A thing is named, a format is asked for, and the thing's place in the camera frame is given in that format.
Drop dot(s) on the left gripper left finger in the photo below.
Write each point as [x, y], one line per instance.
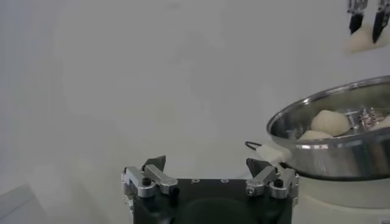
[152, 182]

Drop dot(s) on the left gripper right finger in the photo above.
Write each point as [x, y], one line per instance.
[268, 182]

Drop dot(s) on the white steamed baozi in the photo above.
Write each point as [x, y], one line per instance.
[362, 39]
[330, 122]
[315, 135]

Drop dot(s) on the stainless steel steamer basket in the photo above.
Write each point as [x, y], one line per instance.
[335, 158]

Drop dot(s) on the cream electric cooker pot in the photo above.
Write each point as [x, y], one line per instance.
[344, 201]

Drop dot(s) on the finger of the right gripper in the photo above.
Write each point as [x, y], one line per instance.
[381, 24]
[356, 21]

